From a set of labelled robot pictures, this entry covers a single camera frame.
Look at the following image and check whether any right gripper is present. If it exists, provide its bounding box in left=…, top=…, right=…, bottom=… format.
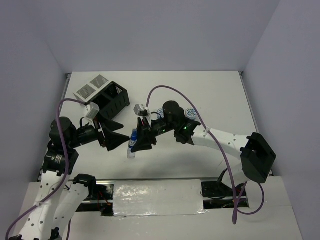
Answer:
left=129, top=116, right=176, bottom=153

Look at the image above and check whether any blue cap spray bottle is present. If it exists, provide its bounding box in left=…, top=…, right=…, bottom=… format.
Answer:
left=127, top=129, right=137, bottom=159

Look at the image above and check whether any purple cable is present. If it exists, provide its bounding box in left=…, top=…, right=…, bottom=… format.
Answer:
left=6, top=98, right=87, bottom=238
left=146, top=85, right=266, bottom=225

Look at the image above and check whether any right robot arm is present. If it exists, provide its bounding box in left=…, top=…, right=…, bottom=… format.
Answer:
left=131, top=100, right=276, bottom=196

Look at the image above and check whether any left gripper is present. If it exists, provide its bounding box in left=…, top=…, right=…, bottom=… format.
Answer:
left=69, top=110, right=130, bottom=150

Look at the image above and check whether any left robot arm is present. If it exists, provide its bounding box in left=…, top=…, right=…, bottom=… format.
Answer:
left=12, top=117, right=129, bottom=240

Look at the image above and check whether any black slotted organizer box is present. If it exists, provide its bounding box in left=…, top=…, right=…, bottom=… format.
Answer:
left=92, top=81, right=130, bottom=121

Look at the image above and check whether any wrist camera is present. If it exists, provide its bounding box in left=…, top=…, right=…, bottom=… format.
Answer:
left=133, top=104, right=150, bottom=117
left=84, top=102, right=100, bottom=120

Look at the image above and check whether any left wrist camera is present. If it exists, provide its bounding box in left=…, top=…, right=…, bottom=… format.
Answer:
left=84, top=102, right=100, bottom=120

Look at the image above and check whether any blue slime jar left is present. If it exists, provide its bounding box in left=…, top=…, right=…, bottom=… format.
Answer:
left=156, top=108, right=164, bottom=119

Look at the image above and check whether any white slotted organizer box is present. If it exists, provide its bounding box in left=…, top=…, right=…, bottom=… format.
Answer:
left=73, top=74, right=111, bottom=103

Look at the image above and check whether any silver tape panel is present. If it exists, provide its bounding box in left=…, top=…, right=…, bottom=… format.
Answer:
left=113, top=179, right=205, bottom=217

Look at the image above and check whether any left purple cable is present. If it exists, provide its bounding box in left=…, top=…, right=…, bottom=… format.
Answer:
left=6, top=98, right=87, bottom=238

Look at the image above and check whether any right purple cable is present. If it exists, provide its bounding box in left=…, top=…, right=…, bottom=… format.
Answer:
left=146, top=85, right=266, bottom=225

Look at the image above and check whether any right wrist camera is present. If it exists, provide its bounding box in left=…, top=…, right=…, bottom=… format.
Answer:
left=133, top=104, right=150, bottom=117

